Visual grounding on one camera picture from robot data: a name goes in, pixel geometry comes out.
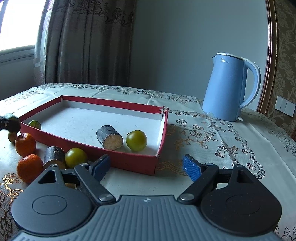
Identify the brown patterned curtain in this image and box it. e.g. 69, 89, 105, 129
34, 0, 135, 86

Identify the green tomato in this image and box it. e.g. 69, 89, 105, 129
65, 148, 88, 169
126, 130, 147, 152

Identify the white wall switch panel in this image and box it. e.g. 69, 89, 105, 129
274, 96, 295, 117

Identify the orange mandarin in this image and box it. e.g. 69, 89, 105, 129
16, 154, 44, 184
15, 133, 36, 157

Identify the dark sugarcane piece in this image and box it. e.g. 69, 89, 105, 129
43, 146, 66, 169
96, 125, 123, 151

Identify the red shallow cardboard box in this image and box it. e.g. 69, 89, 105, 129
18, 95, 168, 175

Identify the brown longan fruit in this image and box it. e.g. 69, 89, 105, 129
65, 183, 77, 190
8, 132, 18, 144

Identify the light blue electric kettle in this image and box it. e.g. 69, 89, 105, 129
202, 52, 261, 121

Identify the window frame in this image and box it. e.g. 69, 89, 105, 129
1, 45, 35, 64

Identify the white lace patterned tablecloth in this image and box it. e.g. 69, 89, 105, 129
1, 84, 295, 240

